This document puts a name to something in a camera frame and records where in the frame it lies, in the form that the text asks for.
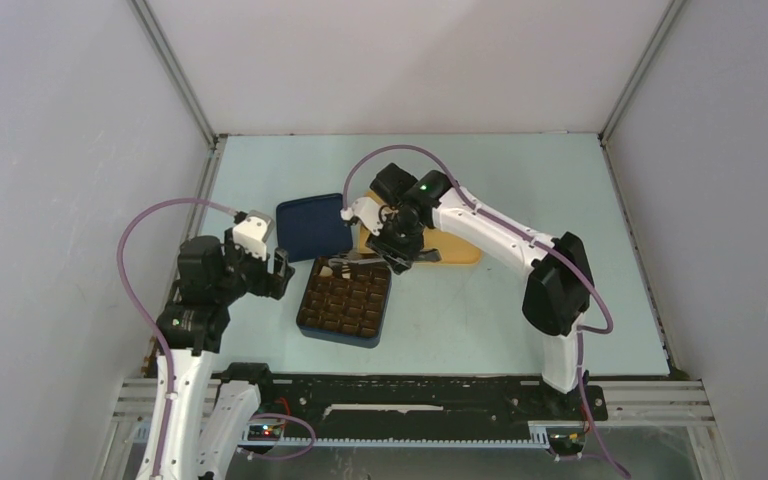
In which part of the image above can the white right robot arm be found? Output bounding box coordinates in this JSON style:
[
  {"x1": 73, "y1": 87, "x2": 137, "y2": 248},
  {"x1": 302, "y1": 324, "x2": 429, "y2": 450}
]
[{"x1": 341, "y1": 163, "x2": 593, "y2": 418}]

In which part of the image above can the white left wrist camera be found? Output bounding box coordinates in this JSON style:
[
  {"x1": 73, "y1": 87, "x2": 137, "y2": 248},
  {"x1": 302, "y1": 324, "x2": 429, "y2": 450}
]
[{"x1": 231, "y1": 211, "x2": 275, "y2": 261}]

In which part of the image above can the yellow plastic tray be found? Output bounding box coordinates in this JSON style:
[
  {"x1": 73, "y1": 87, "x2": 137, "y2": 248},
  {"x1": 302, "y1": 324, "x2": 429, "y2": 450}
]
[{"x1": 356, "y1": 190, "x2": 483, "y2": 266}]

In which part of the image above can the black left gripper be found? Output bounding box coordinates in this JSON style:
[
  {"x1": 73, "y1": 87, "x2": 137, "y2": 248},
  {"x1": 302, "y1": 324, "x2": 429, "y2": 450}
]
[{"x1": 214, "y1": 228, "x2": 294, "y2": 303}]

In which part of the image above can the aluminium corner post right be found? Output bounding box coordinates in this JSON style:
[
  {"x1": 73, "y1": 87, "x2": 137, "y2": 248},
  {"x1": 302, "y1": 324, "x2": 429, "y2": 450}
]
[{"x1": 599, "y1": 0, "x2": 688, "y2": 146}]

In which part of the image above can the blue chocolate box with insert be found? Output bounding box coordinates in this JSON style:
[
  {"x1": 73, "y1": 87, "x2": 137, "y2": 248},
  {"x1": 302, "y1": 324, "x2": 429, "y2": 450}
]
[{"x1": 295, "y1": 257, "x2": 392, "y2": 349}]

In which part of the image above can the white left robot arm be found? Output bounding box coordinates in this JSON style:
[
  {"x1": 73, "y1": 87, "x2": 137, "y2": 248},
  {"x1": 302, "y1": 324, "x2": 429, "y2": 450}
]
[{"x1": 137, "y1": 226, "x2": 295, "y2": 479}]

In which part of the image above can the aluminium corner post left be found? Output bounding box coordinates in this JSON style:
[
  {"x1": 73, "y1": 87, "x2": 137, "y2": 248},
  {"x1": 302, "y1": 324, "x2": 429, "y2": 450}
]
[{"x1": 128, "y1": 0, "x2": 218, "y2": 149}]

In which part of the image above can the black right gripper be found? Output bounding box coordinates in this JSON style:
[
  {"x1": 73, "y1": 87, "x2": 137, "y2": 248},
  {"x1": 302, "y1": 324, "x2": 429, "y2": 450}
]
[{"x1": 366, "y1": 212, "x2": 425, "y2": 275}]

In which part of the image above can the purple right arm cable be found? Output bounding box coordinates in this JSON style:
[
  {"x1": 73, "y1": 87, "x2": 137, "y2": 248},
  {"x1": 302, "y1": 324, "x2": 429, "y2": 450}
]
[{"x1": 341, "y1": 144, "x2": 634, "y2": 480}]

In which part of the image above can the dark blue box lid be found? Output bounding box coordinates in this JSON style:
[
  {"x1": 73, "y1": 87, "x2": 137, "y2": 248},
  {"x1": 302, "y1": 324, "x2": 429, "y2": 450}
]
[{"x1": 276, "y1": 193, "x2": 353, "y2": 263}]

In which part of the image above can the aluminium corner post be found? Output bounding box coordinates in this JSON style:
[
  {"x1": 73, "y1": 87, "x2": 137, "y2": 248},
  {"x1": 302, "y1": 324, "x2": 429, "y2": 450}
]
[
  {"x1": 599, "y1": 0, "x2": 688, "y2": 146},
  {"x1": 128, "y1": 0, "x2": 218, "y2": 149}
]

